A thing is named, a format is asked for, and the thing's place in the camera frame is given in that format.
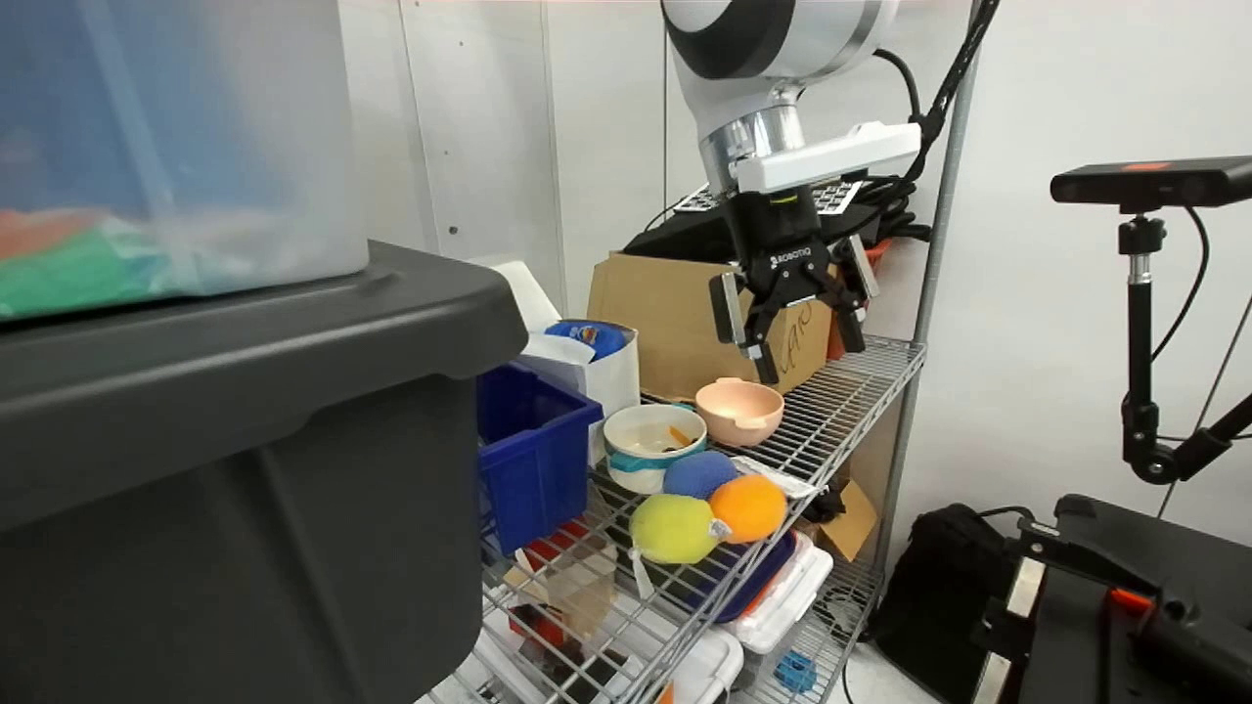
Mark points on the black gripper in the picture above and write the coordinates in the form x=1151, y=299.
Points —
x=784, y=248

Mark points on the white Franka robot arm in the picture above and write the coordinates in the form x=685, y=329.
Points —
x=769, y=39

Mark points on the blue plush ball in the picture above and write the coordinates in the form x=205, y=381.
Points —
x=699, y=471

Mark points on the orange plush ball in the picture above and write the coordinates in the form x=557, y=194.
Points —
x=747, y=510

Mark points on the yellow-green plush ball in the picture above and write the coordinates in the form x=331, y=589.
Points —
x=670, y=529

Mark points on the brown cardboard box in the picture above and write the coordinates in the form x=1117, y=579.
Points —
x=651, y=325

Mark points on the white cardboard box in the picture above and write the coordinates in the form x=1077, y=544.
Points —
x=608, y=386

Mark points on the small brown cardboard piece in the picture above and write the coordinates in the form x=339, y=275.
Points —
x=849, y=522

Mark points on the white plastic container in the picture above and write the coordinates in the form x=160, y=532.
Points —
x=784, y=592

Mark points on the blue plastic bin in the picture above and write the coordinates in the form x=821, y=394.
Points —
x=535, y=454

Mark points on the black backpack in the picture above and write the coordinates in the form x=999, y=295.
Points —
x=940, y=589

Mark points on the small clear plastic box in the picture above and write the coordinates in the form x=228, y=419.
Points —
x=570, y=567

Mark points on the small blue round object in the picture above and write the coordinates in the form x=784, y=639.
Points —
x=795, y=671

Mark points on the dark grey storage tote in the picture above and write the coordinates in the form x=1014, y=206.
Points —
x=237, y=494

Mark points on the clear plastic storage tote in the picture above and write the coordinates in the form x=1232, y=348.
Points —
x=171, y=132

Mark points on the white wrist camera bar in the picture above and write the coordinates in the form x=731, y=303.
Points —
x=821, y=153

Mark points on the black camera stand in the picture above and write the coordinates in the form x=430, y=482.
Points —
x=1140, y=336

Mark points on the black camera bar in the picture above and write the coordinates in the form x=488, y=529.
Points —
x=1149, y=183

